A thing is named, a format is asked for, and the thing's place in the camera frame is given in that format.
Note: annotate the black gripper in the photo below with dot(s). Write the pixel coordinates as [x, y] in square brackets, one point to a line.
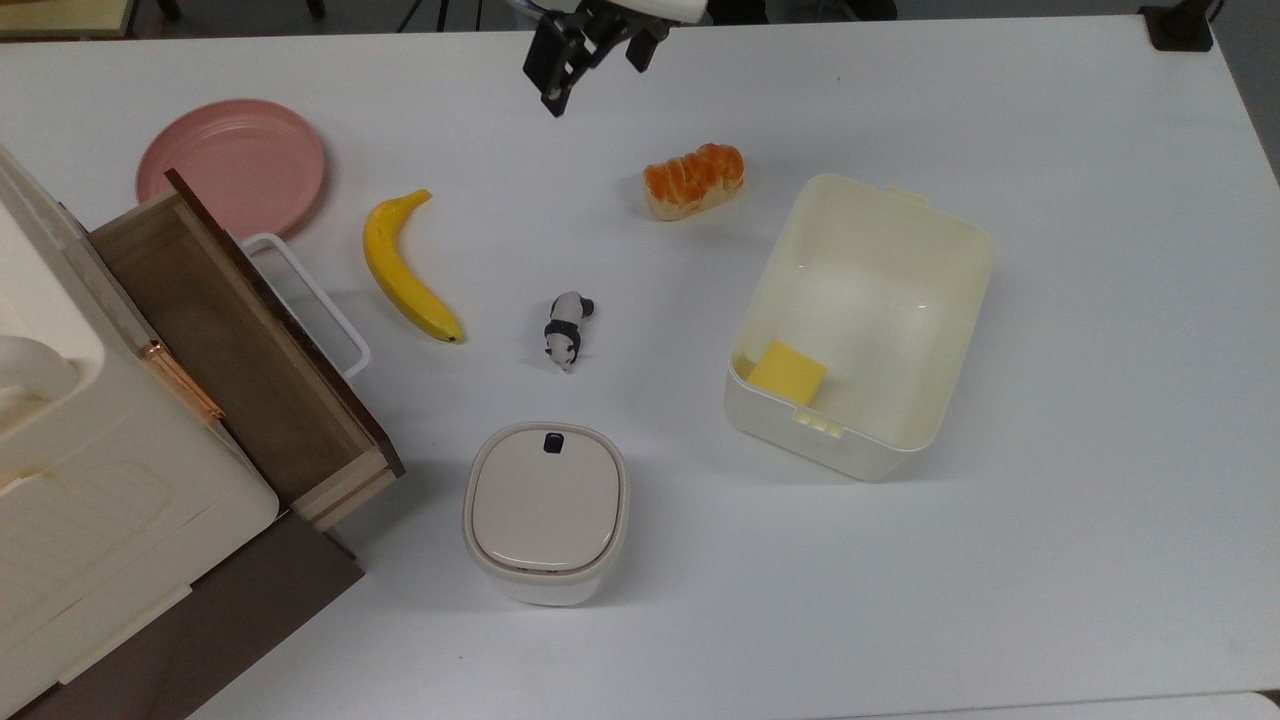
[600, 25]

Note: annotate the cream plastic box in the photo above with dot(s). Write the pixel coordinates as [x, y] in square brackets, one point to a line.
[870, 300]

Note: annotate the orange-topped toy bread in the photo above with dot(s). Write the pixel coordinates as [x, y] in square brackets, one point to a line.
[695, 180]

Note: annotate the panda toy figure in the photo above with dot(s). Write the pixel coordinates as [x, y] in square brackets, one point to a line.
[567, 330]

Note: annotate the yellow toy banana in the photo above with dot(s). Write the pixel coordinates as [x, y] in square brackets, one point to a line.
[395, 270]

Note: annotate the yellow foam block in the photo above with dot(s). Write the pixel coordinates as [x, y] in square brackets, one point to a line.
[788, 374]

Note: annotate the pink plastic plate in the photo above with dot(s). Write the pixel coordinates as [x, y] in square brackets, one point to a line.
[240, 160]

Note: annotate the beige lidded trash can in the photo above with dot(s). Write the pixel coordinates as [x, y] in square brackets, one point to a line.
[545, 505]

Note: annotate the brown wooden drawer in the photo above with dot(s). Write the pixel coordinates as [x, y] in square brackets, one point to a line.
[250, 380]

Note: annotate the yellow wooden table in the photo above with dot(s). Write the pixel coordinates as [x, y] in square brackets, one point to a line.
[60, 15]

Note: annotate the black table clamp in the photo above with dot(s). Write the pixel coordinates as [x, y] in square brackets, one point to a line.
[1180, 25]

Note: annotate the cream toy kitchen cabinet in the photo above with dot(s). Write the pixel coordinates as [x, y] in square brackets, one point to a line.
[110, 480]

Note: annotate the dark brown cabinet base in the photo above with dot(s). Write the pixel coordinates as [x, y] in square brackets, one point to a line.
[230, 620]

